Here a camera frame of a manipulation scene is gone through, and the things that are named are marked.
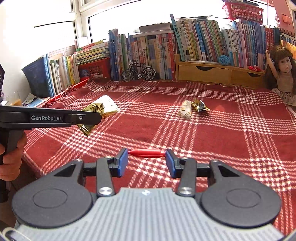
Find red plastic basket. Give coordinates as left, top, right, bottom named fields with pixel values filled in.
left=222, top=2, right=264, bottom=25

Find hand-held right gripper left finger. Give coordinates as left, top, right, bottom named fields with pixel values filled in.
left=52, top=148, right=129, bottom=197

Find black toy bicycle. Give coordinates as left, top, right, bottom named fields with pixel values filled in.
left=121, top=60, right=156, bottom=82

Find person's left hand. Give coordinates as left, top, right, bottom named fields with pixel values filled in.
left=0, top=131, right=28, bottom=181

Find long-haired doll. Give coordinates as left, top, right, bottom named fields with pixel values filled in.
left=264, top=46, right=296, bottom=106

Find long row of colourful books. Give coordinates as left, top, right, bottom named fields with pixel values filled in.
left=170, top=14, right=281, bottom=70

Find pile of loose magazines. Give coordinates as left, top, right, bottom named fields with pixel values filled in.
left=23, top=93, right=50, bottom=107

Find red plaid blanket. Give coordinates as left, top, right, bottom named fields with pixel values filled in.
left=22, top=77, right=296, bottom=237

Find clear nougat packet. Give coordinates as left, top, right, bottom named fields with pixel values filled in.
left=179, top=100, right=193, bottom=120

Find large dark blue book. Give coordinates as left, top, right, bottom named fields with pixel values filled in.
left=21, top=57, right=55, bottom=98

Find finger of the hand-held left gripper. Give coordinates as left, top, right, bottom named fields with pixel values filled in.
left=69, top=111, right=102, bottom=127

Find row of tall thin books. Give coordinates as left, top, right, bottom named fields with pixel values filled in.
left=108, top=29, right=130, bottom=81

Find red plastic crate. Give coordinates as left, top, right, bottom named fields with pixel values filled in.
left=77, top=57, right=111, bottom=82

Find stack of flat-lying books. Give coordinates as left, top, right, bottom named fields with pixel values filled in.
left=75, top=40, right=110, bottom=64

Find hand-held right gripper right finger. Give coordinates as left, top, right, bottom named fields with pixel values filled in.
left=165, top=149, right=245, bottom=197

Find row of pale-spined books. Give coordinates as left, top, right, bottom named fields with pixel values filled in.
left=47, top=54, right=80, bottom=95

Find wooden drawer organizer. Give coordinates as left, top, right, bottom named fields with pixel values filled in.
left=175, top=54, right=266, bottom=90

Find small gold foil wrapper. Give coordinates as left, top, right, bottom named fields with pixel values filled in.
left=191, top=98, right=211, bottom=113

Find row of short mixed books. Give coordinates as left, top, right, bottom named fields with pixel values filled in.
left=127, top=33, right=176, bottom=80

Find gold snack bag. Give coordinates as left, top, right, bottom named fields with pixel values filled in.
left=77, top=95, right=121, bottom=137

